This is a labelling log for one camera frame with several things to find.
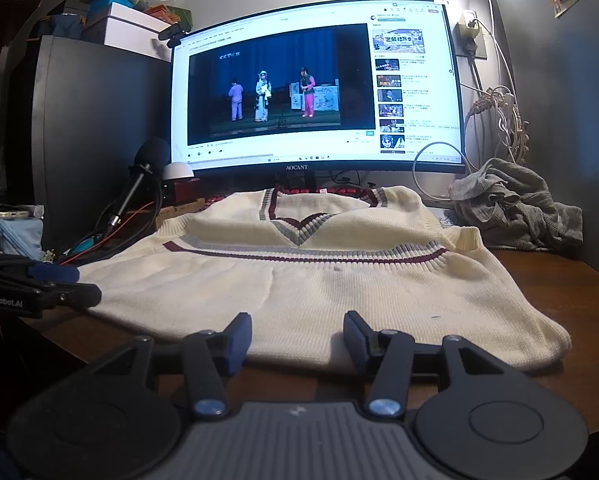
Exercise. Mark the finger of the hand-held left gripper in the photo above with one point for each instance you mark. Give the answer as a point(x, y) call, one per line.
point(79, 295)
point(56, 272)

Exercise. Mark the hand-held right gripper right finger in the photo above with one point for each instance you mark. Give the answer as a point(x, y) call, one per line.
point(359, 342)

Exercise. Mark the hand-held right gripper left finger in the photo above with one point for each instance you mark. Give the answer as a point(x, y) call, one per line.
point(237, 345)

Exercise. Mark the cream knit vest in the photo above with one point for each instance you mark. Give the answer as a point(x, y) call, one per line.
point(329, 290)

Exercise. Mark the teal plastic item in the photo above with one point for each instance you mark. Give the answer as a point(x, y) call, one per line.
point(86, 245)

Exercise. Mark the blue face mask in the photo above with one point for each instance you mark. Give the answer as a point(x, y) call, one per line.
point(19, 237)

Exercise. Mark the brown cardboard box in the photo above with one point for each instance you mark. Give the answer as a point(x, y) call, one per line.
point(179, 210)

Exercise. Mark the dark red box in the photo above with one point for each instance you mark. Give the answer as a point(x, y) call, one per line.
point(187, 191)

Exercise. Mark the black microphone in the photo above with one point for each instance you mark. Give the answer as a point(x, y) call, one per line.
point(152, 152)

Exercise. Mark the red backlit keyboard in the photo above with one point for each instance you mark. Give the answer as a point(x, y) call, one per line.
point(339, 190)

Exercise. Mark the white dome lamp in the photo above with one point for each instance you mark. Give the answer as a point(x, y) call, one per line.
point(177, 170)

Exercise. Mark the curved computer monitor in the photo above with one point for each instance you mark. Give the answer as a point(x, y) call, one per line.
point(329, 147)

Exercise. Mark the grey crumpled garment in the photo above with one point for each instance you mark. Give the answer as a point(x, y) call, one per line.
point(519, 200)

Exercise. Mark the white cardboard box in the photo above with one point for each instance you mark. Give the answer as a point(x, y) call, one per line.
point(129, 12)
point(134, 40)

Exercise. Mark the dark blue bag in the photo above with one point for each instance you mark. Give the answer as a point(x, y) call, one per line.
point(61, 25)

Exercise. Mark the black webcam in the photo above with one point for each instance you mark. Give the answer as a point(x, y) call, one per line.
point(174, 34)

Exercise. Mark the teal box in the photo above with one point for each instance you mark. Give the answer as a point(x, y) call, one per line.
point(111, 4)

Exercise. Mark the green orange box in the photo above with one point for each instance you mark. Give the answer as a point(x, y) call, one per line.
point(177, 14)

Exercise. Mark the wall power outlet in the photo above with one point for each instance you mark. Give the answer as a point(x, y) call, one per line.
point(472, 35)

